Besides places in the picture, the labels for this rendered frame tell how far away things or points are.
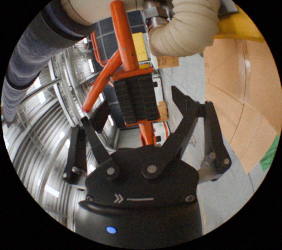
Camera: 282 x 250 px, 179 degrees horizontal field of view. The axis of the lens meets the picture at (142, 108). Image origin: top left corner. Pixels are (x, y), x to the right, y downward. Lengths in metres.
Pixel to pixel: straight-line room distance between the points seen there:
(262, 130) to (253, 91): 0.49
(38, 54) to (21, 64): 0.08
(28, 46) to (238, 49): 0.48
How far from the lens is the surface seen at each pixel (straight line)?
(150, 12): 0.18
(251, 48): 0.30
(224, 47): 0.37
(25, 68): 0.31
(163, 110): 7.07
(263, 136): 0.77
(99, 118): 0.16
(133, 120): 0.15
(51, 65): 2.56
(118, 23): 0.15
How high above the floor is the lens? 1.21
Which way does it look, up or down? 5 degrees up
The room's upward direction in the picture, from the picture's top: 100 degrees counter-clockwise
